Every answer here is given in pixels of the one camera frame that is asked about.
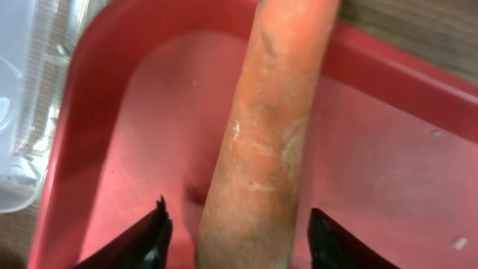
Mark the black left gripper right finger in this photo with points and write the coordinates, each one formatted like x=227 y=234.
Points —
x=333 y=247

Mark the red plastic tray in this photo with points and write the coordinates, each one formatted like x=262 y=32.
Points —
x=391 y=149

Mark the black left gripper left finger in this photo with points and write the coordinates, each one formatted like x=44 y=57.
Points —
x=142 y=246

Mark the clear plastic bin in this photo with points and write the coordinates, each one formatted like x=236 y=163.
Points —
x=38 y=38

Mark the orange carrot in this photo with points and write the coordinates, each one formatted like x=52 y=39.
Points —
x=250 y=214

